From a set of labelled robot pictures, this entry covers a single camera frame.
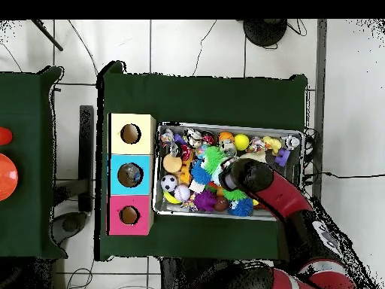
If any blue spiky ball with eyes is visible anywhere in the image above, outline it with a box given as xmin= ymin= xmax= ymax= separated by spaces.
xmin=189 ymin=165 xmax=213 ymax=187

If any plain blue spiky ball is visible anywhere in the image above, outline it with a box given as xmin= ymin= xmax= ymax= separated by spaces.
xmin=228 ymin=197 xmax=256 ymax=218

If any shallow clear mesh bin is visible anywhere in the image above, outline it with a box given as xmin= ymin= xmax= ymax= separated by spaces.
xmin=155 ymin=123 xmax=305 ymax=223

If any wooden box with three holes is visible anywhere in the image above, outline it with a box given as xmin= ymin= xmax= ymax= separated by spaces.
xmin=108 ymin=113 xmax=156 ymax=236

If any light green spiky ball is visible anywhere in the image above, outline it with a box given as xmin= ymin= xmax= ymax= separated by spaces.
xmin=202 ymin=146 xmax=229 ymax=173

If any small soccer ball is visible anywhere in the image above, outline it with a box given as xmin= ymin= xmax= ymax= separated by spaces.
xmin=159 ymin=174 xmax=180 ymax=193

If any white baseball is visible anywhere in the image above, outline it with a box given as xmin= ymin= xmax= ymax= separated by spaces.
xmin=174 ymin=184 xmax=193 ymax=202

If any small orange basketball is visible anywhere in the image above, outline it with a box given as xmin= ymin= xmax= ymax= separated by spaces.
xmin=218 ymin=131 xmax=235 ymax=145

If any purple spiky toy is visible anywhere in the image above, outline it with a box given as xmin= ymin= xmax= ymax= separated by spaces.
xmin=193 ymin=190 xmax=218 ymax=213

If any yellow toy banana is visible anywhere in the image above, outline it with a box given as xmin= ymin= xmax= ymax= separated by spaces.
xmin=162 ymin=191 xmax=183 ymax=205

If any yellow smiley ball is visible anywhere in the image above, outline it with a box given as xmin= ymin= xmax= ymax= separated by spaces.
xmin=233 ymin=133 xmax=251 ymax=151

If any small brown football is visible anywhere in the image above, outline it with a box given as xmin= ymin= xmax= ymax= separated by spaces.
xmin=213 ymin=195 xmax=231 ymax=213

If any small yellow rubber duck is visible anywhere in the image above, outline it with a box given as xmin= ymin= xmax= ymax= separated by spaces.
xmin=262 ymin=135 xmax=283 ymax=155

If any black upright panel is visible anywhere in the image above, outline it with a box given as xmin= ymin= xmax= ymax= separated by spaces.
xmin=78 ymin=105 xmax=95 ymax=213

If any grey round floor base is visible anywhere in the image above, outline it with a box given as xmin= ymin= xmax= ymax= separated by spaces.
xmin=50 ymin=210 xmax=89 ymax=243

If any black round stand base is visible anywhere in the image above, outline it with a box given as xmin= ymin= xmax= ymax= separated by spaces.
xmin=243 ymin=19 xmax=289 ymax=48

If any dark green side table cloth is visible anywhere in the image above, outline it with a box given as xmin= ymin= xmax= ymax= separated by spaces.
xmin=0 ymin=65 xmax=66 ymax=261

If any orange disc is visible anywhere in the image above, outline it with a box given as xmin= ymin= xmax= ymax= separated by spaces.
xmin=0 ymin=153 xmax=19 ymax=202

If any small red object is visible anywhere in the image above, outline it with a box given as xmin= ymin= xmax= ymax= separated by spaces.
xmin=0 ymin=126 xmax=13 ymax=146

